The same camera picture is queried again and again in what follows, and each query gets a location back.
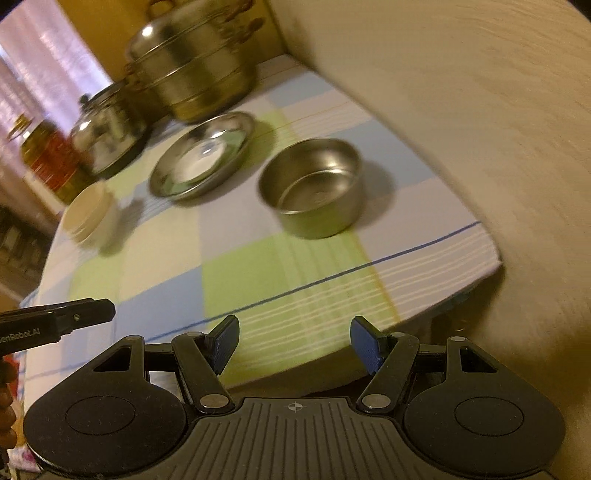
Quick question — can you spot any cream plastic round bowl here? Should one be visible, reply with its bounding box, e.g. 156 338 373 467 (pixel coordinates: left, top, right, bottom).
61 180 120 250

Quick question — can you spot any small blue flower saucer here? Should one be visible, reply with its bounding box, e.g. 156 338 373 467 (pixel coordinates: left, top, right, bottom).
171 139 226 183

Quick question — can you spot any small stainless steel bowl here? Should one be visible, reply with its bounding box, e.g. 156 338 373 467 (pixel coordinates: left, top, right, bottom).
259 138 366 239

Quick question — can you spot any green square plastic plate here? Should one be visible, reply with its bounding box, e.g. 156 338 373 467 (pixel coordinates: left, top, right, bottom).
163 130 246 194

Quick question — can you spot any white ceramic floral bowl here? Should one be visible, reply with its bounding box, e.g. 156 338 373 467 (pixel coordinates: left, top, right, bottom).
63 181 110 235

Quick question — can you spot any left hand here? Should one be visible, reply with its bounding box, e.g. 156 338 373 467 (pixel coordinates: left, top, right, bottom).
0 359 18 449

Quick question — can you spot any black metal rack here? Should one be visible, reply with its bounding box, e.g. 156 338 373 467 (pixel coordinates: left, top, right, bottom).
0 206 50 281

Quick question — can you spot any cooking oil bottle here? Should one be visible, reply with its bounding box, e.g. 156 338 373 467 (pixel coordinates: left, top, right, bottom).
7 114 92 205

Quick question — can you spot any stainless steel kettle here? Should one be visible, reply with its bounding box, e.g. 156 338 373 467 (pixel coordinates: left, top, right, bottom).
69 82 151 179

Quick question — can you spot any large stainless steel plate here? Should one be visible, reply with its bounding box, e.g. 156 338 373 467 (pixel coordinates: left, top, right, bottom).
148 111 256 202

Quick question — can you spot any checked tablecloth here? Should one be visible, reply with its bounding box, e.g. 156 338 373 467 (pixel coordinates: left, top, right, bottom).
19 56 501 405

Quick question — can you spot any stainless steel steamer pot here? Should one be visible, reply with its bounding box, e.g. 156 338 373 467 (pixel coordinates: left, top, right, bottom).
125 1 264 123

